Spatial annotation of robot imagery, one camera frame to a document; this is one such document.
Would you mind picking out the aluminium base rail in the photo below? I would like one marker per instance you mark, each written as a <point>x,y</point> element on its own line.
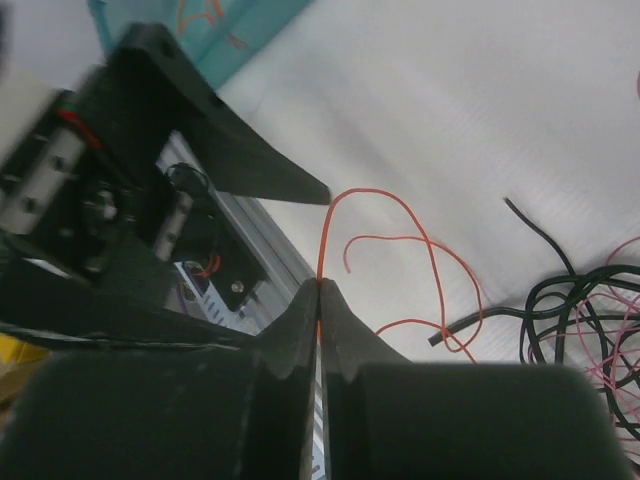
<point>280,268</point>

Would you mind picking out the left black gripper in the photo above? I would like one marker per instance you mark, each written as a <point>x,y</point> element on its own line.
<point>81,190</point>

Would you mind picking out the white slotted cable duct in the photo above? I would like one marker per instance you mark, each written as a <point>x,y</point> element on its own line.
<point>205,295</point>

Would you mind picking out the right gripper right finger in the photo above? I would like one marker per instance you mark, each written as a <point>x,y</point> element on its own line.
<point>351,357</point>

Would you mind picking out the teal transparent plastic tray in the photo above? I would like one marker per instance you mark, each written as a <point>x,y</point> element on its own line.
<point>219,37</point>

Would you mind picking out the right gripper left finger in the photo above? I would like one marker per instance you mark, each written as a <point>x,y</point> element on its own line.
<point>275,411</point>

